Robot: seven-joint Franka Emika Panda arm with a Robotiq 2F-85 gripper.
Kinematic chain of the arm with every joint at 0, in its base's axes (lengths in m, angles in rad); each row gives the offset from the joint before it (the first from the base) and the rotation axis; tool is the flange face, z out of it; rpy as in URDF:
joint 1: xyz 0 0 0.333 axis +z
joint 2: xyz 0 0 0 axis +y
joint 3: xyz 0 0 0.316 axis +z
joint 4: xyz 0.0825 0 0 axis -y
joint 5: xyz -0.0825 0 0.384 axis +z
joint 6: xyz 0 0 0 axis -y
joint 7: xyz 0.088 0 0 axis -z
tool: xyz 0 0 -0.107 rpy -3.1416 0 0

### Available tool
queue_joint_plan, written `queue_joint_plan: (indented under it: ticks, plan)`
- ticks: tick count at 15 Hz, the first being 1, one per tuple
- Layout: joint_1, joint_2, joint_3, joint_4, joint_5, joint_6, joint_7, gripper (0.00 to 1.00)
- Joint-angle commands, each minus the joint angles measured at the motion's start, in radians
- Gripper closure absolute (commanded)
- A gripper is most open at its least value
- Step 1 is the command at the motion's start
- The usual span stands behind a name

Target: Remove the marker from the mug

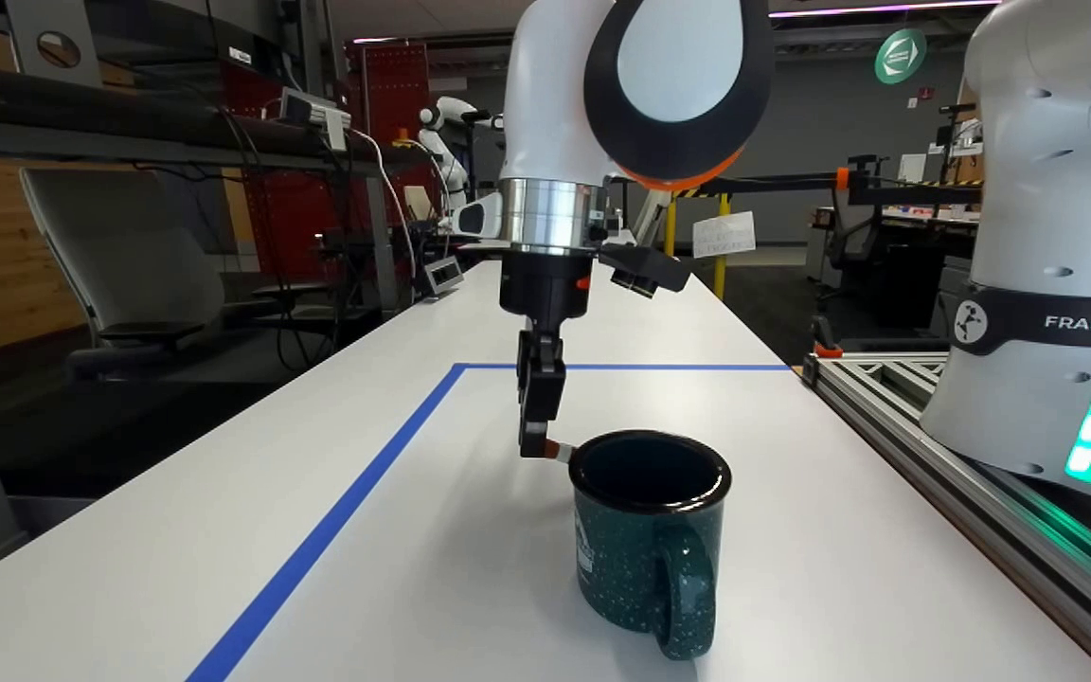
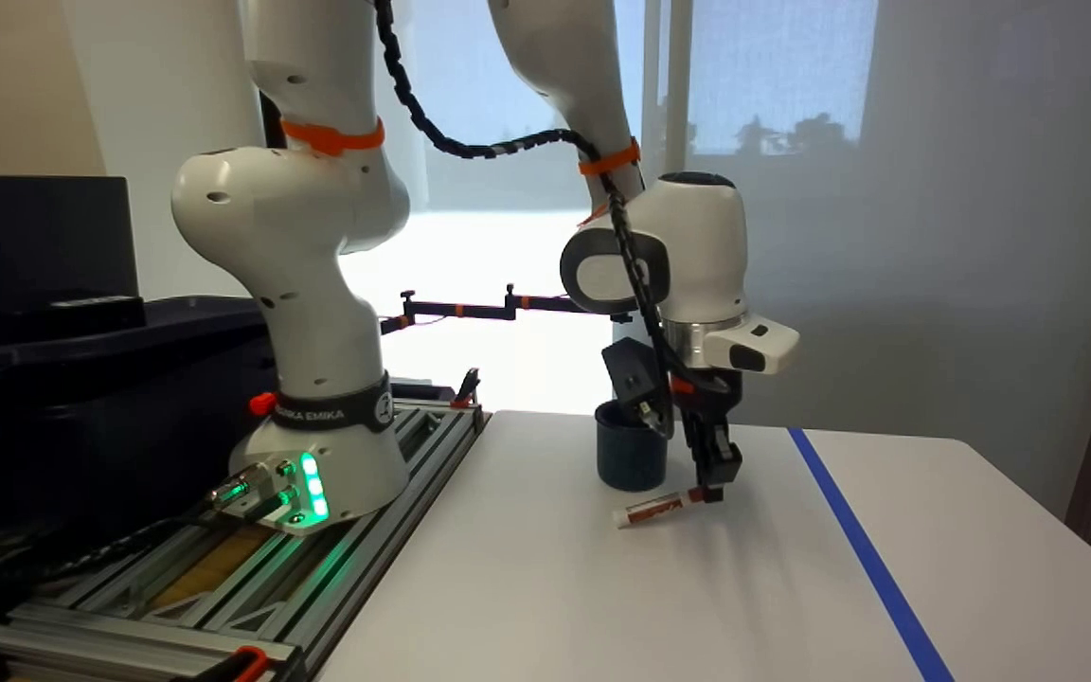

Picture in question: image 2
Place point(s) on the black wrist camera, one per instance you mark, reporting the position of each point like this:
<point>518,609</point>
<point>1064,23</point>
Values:
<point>640,385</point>

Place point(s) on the red and white marker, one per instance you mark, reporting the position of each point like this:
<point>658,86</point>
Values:
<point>653,509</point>

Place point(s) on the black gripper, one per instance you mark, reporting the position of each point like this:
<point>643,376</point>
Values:
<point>710,399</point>

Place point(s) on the aluminium rail base frame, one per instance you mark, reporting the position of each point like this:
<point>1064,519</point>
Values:
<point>254,580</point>

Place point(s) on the dark grey mug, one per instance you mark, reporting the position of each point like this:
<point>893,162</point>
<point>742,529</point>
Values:
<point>627,457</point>

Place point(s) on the black and red clamp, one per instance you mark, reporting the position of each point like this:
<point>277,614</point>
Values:
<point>467,388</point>

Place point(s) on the blue tape line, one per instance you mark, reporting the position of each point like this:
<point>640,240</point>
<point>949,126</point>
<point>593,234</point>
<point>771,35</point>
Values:
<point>869,551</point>

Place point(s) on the black box with blue light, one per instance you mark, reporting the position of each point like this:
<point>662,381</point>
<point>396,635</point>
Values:
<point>37,248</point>

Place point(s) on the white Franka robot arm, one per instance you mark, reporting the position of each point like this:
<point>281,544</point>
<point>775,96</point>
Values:
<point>305,250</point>

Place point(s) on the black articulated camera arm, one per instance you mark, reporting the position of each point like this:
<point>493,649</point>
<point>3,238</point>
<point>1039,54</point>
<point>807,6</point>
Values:
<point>511,306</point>

